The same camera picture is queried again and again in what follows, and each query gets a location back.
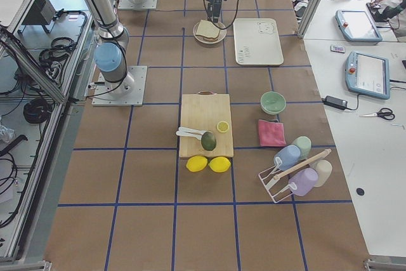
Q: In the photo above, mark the bread slice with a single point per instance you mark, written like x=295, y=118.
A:
x=212, y=39
x=207, y=28

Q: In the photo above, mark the white round plate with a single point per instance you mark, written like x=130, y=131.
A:
x=200, y=39

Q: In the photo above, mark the bread slice under egg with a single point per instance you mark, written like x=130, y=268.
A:
x=212, y=39

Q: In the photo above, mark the cream bear tray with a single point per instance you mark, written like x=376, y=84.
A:
x=257, y=42

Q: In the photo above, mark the wooden cutting board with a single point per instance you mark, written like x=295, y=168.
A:
x=203, y=112

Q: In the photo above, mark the green bowl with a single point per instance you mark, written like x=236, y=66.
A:
x=272, y=102

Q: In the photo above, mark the lemon slice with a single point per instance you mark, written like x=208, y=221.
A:
x=222, y=126

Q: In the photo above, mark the white plastic spoon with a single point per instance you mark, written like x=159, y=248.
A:
x=191, y=130

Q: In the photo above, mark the white plastic fork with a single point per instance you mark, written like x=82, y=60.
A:
x=187, y=134

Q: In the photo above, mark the green avocado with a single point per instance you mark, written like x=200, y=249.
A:
x=208, y=141

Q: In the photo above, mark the pink cloth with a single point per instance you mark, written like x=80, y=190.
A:
x=271, y=134

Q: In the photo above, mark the far teach pendant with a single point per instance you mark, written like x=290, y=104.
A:
x=357, y=26

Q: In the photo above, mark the teach pendant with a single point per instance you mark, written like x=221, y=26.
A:
x=368, y=75
x=357, y=26

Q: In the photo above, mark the black power adapter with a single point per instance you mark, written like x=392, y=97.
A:
x=334, y=102

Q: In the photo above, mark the whole yellow lemon right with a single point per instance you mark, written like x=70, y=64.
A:
x=219, y=164

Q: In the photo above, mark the whole yellow lemon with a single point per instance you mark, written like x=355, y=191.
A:
x=196, y=163
x=219, y=164

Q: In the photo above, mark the whole yellow lemon left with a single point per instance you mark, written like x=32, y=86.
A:
x=196, y=163

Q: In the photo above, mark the green cup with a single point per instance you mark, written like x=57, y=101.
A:
x=304, y=145

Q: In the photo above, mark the near teach pendant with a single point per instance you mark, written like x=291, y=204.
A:
x=368, y=75

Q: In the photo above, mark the blue cup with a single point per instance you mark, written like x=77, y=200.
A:
x=287, y=157

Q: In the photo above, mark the cream cup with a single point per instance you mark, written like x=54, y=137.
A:
x=323, y=169

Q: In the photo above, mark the purple cup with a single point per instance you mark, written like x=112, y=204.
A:
x=303, y=181

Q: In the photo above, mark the black scissors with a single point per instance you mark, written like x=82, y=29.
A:
x=383, y=113

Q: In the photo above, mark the white wire cup rack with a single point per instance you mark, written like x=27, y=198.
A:
x=269, y=184

